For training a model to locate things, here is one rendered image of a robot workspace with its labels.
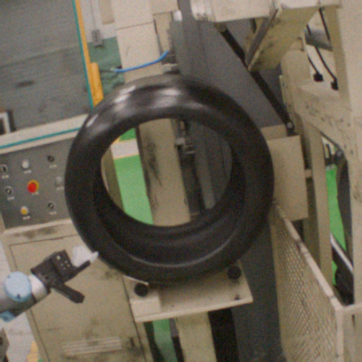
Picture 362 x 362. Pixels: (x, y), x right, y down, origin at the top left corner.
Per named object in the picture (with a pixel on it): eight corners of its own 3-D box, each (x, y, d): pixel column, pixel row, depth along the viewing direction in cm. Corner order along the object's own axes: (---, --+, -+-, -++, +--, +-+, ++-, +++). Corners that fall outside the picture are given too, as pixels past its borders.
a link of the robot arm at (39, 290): (39, 304, 146) (31, 304, 153) (52, 296, 149) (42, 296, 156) (25, 280, 146) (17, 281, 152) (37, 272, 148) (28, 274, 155)
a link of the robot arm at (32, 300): (8, 319, 138) (6, 327, 145) (39, 299, 145) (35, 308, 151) (-10, 296, 140) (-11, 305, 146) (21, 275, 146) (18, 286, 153)
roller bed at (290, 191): (259, 207, 218) (248, 130, 210) (296, 199, 218) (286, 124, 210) (269, 226, 199) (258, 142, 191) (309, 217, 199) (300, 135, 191)
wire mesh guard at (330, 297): (281, 346, 226) (265, 190, 206) (285, 344, 226) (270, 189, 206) (343, 510, 140) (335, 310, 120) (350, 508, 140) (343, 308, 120)
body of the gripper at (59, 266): (66, 247, 155) (35, 268, 148) (82, 274, 156) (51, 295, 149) (56, 250, 161) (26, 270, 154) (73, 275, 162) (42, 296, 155)
